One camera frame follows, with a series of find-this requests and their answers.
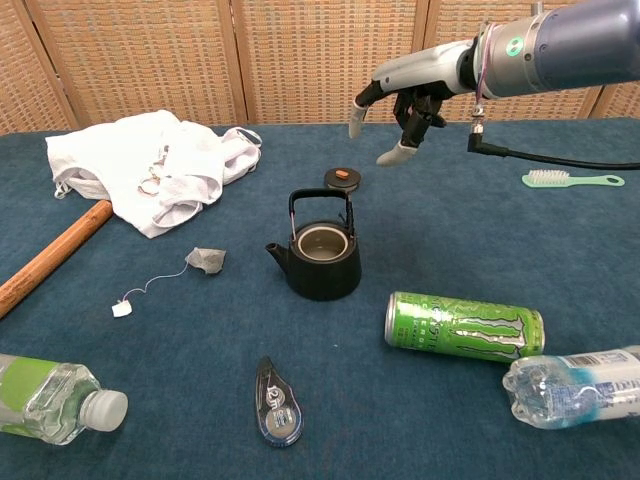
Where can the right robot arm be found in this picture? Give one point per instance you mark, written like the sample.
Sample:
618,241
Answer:
565,50

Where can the blue label water bottle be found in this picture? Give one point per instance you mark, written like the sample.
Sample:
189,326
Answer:
570,390

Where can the correction tape dispenser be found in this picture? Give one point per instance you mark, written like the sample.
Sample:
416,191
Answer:
277,410

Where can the white cloth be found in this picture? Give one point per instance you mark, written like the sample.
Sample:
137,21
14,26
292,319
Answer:
110,150

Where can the woven bamboo folding screen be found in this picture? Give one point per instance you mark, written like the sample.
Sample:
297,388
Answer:
300,55

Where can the mint green brush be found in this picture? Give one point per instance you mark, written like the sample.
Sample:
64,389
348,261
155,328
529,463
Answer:
550,178

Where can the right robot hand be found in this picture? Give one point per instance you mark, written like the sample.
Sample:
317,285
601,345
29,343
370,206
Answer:
425,65

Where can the green energy drink can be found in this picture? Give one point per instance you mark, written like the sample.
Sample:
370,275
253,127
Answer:
465,327

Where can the wooden stick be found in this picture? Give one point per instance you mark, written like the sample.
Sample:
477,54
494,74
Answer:
55,255

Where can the black teapot lid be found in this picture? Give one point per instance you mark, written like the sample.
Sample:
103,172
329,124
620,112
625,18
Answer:
342,179

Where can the blue carpet table mat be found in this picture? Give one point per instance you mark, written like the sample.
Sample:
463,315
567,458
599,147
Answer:
200,330

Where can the green label water bottle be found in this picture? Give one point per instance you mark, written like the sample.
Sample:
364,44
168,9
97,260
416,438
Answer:
45,395

